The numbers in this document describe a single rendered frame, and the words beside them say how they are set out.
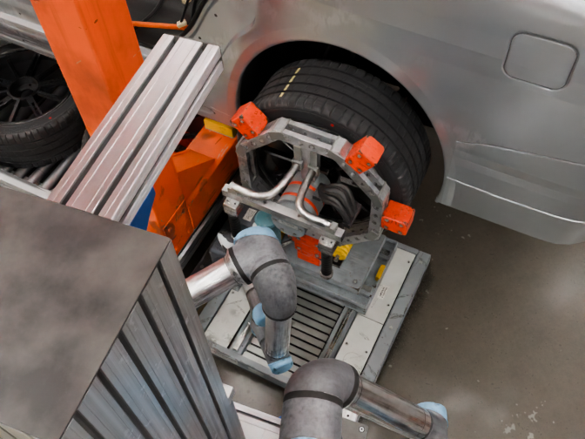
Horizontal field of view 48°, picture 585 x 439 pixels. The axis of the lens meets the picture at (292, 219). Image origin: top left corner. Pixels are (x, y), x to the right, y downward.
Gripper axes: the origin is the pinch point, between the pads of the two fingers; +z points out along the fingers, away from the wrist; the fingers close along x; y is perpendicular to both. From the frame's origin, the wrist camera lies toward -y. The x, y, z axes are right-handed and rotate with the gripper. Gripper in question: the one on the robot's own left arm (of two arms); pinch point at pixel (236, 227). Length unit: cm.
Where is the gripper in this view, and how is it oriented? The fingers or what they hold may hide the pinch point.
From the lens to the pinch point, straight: 220.5
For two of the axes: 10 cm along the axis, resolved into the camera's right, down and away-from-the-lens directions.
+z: -3.1, -7.8, 5.5
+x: 9.5, -2.8, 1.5
